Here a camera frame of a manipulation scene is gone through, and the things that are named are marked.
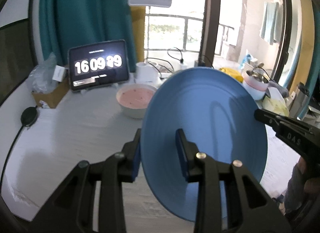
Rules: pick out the tablet showing clock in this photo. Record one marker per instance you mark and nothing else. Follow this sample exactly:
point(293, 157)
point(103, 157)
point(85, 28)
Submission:
point(97, 65)

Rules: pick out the yellow patterned tissue box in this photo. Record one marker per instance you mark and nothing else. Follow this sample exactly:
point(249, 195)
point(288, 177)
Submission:
point(276, 106)

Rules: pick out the white power strip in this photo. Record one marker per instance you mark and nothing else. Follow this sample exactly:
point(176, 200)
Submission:
point(182, 66)

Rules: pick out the teal curtain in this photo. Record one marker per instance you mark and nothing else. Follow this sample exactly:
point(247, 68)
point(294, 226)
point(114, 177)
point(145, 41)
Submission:
point(65, 24)

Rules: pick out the blue plate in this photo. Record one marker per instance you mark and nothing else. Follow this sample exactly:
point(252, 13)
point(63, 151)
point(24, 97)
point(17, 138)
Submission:
point(217, 114)

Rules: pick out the yellow bag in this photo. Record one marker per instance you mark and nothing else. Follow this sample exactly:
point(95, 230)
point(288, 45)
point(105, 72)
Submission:
point(233, 73)

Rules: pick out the white lamp head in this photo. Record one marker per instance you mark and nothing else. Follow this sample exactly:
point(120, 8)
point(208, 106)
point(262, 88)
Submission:
point(150, 3)

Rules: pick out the clear plastic bag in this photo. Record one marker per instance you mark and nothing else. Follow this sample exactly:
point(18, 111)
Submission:
point(40, 80)

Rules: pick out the cardboard box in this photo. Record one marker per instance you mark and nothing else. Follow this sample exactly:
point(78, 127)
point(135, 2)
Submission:
point(51, 100)

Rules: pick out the white cylindrical device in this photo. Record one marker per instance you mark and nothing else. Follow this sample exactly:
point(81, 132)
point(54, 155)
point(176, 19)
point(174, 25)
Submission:
point(146, 73)

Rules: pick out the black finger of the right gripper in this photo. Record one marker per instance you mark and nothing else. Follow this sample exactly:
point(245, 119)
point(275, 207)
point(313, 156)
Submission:
point(267, 117)

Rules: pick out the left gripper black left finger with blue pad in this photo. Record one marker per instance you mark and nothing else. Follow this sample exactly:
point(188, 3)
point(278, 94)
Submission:
point(70, 207)

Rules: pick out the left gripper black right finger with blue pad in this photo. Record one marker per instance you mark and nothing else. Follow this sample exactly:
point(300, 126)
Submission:
point(249, 207)

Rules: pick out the pink and blue stacked bowls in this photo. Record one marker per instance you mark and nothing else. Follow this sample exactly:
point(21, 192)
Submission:
point(255, 84)

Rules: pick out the hanging light blue towel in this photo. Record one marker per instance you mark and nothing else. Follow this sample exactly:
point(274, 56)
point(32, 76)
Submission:
point(271, 26)

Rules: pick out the black round puck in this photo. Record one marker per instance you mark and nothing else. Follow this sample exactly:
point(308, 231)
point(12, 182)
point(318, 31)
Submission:
point(29, 116)

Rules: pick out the pink watermelon bowl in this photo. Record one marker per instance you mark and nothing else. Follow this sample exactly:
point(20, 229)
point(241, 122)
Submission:
point(134, 99)

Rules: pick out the small white box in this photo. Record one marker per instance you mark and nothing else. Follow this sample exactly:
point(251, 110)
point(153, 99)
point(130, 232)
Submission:
point(59, 74)

